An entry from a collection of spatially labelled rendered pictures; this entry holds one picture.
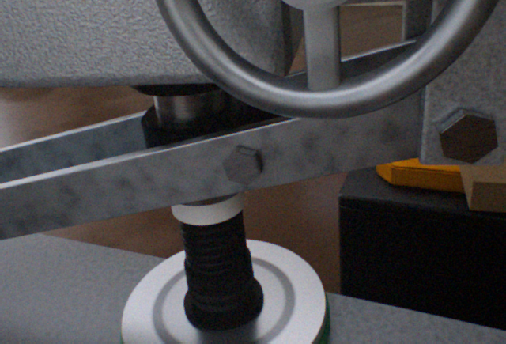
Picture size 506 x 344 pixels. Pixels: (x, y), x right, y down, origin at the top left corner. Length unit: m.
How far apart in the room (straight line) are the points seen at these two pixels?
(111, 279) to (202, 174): 0.30
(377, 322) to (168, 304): 0.22
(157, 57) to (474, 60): 0.18
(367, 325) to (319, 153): 0.24
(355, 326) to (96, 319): 0.28
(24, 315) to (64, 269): 0.08
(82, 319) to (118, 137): 0.21
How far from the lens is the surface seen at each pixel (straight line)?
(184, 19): 0.23
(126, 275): 0.65
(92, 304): 0.63
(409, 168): 0.91
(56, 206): 0.45
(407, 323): 0.56
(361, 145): 0.35
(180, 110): 0.39
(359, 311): 0.56
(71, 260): 0.71
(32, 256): 0.74
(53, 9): 0.32
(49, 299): 0.66
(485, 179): 0.79
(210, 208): 0.43
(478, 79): 0.32
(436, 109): 0.32
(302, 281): 0.55
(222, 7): 0.28
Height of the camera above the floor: 1.21
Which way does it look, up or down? 27 degrees down
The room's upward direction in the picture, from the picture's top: 6 degrees counter-clockwise
